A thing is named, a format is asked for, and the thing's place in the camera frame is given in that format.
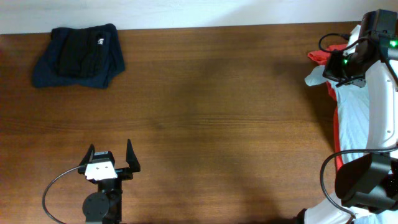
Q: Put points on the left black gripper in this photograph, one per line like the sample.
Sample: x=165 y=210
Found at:
x=126 y=173

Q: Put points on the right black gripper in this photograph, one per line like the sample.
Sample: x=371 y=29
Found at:
x=329 y=71

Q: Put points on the light blue t-shirt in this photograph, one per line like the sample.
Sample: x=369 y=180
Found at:
x=351 y=115

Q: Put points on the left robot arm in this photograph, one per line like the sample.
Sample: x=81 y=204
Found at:
x=105 y=205

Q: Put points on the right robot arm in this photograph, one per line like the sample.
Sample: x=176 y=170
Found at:
x=367 y=185

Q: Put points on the red printed t-shirt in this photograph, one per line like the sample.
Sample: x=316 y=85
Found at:
x=321 y=58

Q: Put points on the navy blue folded garment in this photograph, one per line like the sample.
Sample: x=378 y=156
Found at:
x=45 y=73

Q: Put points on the black folded garment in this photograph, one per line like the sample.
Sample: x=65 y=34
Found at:
x=84 y=53

